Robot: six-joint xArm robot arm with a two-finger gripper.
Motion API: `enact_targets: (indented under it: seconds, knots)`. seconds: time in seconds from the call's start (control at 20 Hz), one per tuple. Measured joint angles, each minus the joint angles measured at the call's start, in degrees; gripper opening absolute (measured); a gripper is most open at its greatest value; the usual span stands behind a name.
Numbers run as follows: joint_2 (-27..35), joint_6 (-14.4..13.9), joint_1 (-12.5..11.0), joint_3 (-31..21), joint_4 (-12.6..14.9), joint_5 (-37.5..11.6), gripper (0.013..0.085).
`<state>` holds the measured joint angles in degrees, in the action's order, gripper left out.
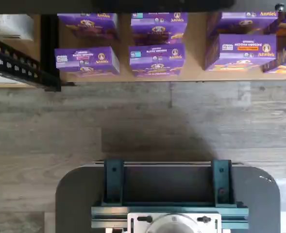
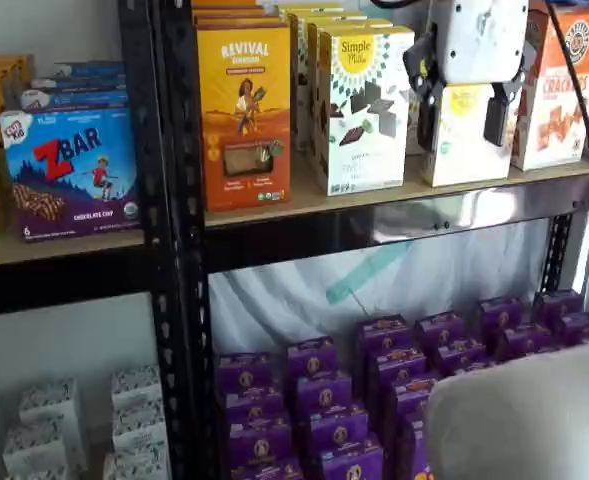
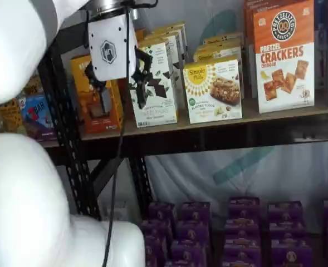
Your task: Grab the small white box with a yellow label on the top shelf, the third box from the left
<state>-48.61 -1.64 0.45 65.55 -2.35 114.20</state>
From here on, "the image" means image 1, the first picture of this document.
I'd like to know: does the grey robot base platform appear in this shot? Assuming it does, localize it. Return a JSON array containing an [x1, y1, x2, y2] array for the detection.
[[55, 164, 281, 233]]

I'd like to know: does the purple Annie's bunny grahams box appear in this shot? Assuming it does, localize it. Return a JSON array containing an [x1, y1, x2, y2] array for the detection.
[[129, 43, 186, 78], [54, 46, 121, 76]]

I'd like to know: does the wooden shelf board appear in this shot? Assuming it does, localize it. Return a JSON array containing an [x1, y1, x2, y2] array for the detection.
[[0, 14, 286, 88]]

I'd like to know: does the purple Annie's hidden veggies box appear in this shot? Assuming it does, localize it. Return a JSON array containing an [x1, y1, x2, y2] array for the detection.
[[204, 33, 278, 72]]

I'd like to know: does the white cardboard box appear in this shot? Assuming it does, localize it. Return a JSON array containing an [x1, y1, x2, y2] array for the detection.
[[0, 14, 35, 41]]

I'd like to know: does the silver robot mounting plate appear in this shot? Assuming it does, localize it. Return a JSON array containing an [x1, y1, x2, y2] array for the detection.
[[127, 212, 222, 233]]

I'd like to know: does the teal metal mounting frame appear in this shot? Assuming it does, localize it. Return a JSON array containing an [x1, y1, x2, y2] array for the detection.
[[91, 159, 249, 230]]

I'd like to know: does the black perforated metal bracket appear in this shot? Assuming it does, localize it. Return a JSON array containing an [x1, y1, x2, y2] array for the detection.
[[0, 35, 61, 92]]

